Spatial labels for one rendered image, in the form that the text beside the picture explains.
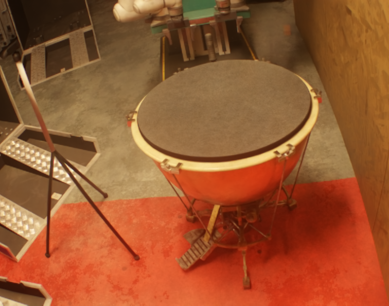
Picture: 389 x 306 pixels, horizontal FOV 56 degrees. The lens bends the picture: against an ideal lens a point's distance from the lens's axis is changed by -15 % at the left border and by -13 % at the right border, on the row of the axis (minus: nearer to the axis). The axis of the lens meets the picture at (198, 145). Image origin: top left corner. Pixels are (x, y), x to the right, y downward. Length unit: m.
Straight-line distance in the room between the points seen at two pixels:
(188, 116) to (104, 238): 1.03
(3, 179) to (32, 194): 0.38
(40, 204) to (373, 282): 2.02
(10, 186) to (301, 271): 2.04
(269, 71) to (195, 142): 0.51
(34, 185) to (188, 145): 1.68
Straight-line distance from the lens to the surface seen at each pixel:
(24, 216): 2.61
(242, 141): 1.34
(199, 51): 3.04
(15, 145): 3.13
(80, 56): 4.46
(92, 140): 2.81
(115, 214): 2.39
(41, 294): 2.14
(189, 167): 1.31
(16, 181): 2.98
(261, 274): 1.94
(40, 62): 4.71
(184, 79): 1.74
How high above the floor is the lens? 1.62
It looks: 37 degrees down
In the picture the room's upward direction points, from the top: 12 degrees counter-clockwise
